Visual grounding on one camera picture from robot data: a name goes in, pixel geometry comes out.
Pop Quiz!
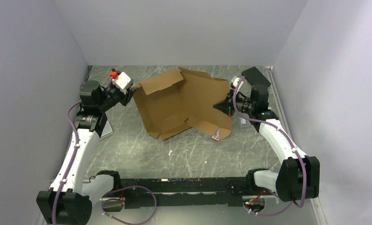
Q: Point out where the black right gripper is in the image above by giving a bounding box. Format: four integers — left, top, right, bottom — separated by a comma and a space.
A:
213, 90, 254, 117

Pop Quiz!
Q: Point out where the brown cardboard box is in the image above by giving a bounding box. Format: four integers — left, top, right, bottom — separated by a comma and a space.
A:
133, 67, 232, 140

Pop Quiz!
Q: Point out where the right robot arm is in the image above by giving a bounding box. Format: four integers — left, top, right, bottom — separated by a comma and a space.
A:
213, 84, 320, 202

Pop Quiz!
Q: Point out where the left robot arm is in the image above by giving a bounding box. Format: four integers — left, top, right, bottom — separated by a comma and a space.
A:
36, 78, 135, 225

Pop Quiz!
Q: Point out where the clear box of paper clips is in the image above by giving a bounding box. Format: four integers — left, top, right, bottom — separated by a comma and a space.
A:
239, 117, 252, 129

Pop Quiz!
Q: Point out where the red white staples box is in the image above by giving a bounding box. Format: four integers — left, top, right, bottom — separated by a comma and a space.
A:
211, 128, 220, 142

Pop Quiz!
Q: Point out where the white plastic box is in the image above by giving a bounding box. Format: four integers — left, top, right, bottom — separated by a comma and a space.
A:
100, 121, 113, 139

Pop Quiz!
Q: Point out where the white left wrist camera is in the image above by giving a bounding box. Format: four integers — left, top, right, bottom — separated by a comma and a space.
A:
110, 70, 134, 94

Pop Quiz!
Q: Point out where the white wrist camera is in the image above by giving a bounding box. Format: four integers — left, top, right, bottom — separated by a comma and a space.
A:
110, 70, 134, 94
230, 76, 244, 91

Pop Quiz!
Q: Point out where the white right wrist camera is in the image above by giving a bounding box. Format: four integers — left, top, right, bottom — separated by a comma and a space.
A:
230, 76, 244, 91

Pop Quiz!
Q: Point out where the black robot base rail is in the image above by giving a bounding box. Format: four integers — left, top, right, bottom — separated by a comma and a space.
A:
104, 177, 266, 209

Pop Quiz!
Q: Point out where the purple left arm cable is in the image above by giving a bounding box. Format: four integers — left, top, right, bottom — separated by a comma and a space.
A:
51, 76, 158, 225

